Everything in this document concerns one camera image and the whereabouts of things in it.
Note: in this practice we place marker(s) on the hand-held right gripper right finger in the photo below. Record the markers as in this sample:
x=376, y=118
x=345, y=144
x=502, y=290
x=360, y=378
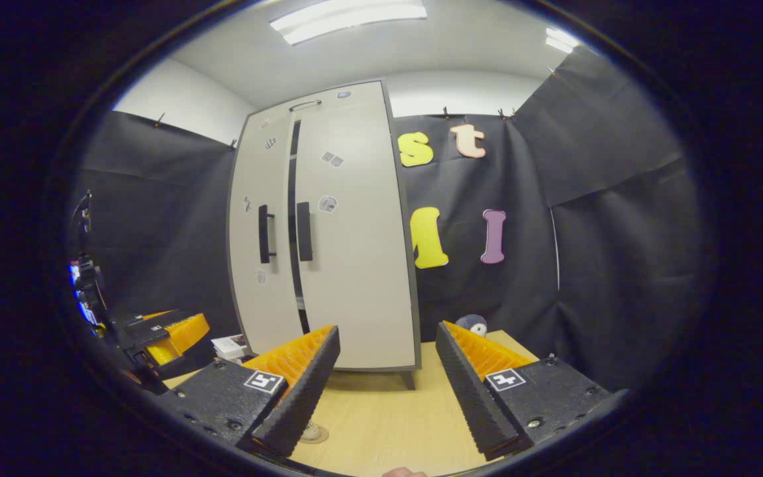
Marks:
x=471, y=391

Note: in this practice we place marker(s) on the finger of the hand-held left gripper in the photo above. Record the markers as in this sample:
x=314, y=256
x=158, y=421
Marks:
x=189, y=330
x=161, y=351

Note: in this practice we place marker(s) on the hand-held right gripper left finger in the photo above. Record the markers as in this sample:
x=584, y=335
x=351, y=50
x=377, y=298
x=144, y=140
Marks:
x=305, y=391

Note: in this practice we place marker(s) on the round beige coaster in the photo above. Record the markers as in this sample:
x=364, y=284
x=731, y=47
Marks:
x=318, y=437

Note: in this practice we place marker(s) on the white cabinet door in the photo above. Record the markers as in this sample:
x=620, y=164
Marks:
x=249, y=265
x=355, y=278

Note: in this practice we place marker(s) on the white cabinet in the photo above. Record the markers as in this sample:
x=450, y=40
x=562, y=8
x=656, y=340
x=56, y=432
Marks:
x=408, y=379

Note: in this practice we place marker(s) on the white cabinet drawer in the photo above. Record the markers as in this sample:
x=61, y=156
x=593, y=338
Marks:
x=355, y=103

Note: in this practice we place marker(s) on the small white box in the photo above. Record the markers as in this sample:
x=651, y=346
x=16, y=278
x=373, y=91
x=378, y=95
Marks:
x=229, y=346

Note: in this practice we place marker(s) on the small plush toy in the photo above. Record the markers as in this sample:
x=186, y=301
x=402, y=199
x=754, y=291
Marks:
x=473, y=324

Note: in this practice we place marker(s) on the black backdrop cloth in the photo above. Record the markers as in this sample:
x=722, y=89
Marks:
x=620, y=265

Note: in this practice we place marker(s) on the long ceiling light panel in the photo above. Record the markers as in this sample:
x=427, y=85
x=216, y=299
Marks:
x=348, y=18

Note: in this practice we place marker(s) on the small ceiling light panel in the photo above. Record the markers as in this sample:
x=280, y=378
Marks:
x=561, y=41

